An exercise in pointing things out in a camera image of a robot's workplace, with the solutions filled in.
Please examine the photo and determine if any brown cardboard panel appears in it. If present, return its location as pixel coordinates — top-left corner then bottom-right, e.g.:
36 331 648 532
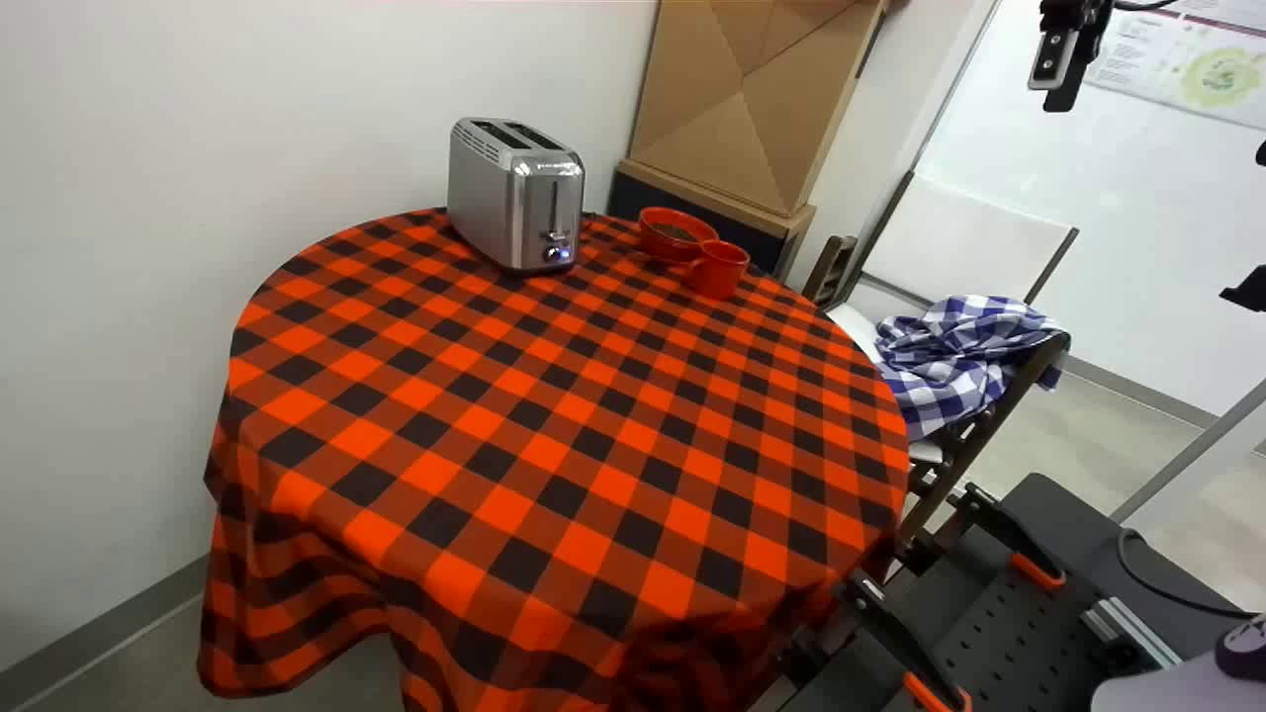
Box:
615 0 890 226

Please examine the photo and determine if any orange black checkered tablecloth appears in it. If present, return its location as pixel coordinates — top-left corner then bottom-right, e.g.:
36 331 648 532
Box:
194 201 919 712

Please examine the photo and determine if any silver aluminium bar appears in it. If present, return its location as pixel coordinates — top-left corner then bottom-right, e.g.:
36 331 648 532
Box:
1085 594 1187 671

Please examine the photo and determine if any red mug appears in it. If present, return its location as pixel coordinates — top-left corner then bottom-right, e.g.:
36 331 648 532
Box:
682 238 756 305

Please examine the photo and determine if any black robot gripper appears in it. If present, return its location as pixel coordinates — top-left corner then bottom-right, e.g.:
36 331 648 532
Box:
1027 0 1120 117

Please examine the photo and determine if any dark purple round device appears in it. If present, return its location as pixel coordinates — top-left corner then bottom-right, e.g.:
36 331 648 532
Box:
1211 614 1266 685

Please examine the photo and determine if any silver two-slot toaster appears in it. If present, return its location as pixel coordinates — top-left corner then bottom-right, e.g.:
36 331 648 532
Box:
443 116 590 278

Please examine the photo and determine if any red ribbed bowl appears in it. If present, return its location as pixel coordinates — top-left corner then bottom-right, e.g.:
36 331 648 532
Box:
637 201 724 270

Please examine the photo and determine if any white leaning board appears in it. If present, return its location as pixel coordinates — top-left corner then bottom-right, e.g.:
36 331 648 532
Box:
853 172 1081 315

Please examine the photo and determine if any black folding stand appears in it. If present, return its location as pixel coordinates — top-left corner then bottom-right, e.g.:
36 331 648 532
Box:
903 327 1077 567

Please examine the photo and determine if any black orange bar clamp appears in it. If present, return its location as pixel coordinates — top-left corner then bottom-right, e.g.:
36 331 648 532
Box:
950 483 1072 602
841 567 980 712

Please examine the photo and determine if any black perforated robot platform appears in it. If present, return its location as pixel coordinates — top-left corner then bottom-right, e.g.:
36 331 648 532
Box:
774 470 1256 712

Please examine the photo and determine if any wall poster with green circle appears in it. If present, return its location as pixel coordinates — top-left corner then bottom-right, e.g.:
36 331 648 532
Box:
1088 0 1266 135

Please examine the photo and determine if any black cable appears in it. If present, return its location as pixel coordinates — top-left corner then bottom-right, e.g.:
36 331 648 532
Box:
1117 524 1256 626

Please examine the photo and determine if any blue white checkered cloth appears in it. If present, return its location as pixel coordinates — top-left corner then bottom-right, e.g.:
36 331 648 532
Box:
869 290 1067 444

